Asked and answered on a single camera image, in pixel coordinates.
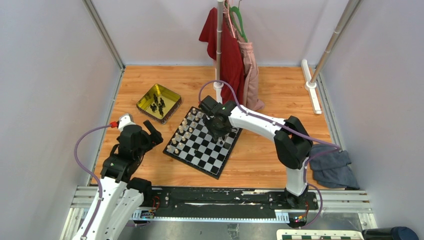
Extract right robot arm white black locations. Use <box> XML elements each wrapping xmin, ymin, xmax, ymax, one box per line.
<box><xmin>199</xmin><ymin>95</ymin><xmax>313</xmax><ymax>209</ymax></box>

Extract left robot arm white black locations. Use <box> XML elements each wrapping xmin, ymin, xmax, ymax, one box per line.
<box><xmin>73</xmin><ymin>113</ymin><xmax>163</xmax><ymax>240</ymax></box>

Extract black pieces in tin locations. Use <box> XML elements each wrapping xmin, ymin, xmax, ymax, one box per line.
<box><xmin>150</xmin><ymin>93</ymin><xmax>165</xmax><ymax>117</ymax></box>

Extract white chess pieces row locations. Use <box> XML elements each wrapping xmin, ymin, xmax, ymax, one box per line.
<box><xmin>164</xmin><ymin>107</ymin><xmax>204</xmax><ymax>156</ymax></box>

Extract white clothes rack pole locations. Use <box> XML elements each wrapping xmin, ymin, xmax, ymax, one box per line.
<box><xmin>213</xmin><ymin>0</ymin><xmax>225</xmax><ymax>104</ymax></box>

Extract yellow square tin box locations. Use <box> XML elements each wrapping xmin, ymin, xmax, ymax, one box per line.
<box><xmin>135</xmin><ymin>84</ymin><xmax>183</xmax><ymax>125</ymax></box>

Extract black white chessboard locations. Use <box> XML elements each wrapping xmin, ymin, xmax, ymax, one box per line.
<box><xmin>162</xmin><ymin>114</ymin><xmax>242</xmax><ymax>179</ymax></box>

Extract pink hanging garment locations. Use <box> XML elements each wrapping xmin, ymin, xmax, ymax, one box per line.
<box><xmin>223</xmin><ymin>0</ymin><xmax>265</xmax><ymax>111</ymax></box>

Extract red hanging shirt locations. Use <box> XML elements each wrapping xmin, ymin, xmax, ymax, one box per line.
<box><xmin>198</xmin><ymin>7</ymin><xmax>245</xmax><ymax>103</ymax></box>

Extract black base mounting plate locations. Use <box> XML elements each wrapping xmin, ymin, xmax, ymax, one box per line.
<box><xmin>140</xmin><ymin>186</ymin><xmax>320</xmax><ymax>220</ymax></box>

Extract white rack foot bar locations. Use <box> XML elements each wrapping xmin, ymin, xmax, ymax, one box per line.
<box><xmin>300</xmin><ymin>59</ymin><xmax>323</xmax><ymax>115</ymax></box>

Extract green clothes hanger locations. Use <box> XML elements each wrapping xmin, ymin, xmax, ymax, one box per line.
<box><xmin>229</xmin><ymin>6</ymin><xmax>248</xmax><ymax>42</ymax></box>

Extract grey crumpled cloth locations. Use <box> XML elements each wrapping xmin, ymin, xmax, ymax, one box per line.
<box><xmin>309</xmin><ymin>144</ymin><xmax>360</xmax><ymax>190</ymax></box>

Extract silver diagonal rack pole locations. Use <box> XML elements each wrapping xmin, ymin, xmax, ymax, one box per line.
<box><xmin>311</xmin><ymin>0</ymin><xmax>362</xmax><ymax>83</ymax></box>

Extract dark blue object corner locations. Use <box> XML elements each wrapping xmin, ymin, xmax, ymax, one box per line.
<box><xmin>361</xmin><ymin>226</ymin><xmax>419</xmax><ymax>240</ymax></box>

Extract aluminium frame rail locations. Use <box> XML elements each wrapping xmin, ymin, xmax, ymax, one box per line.
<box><xmin>62</xmin><ymin>185</ymin><xmax>379</xmax><ymax>231</ymax></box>

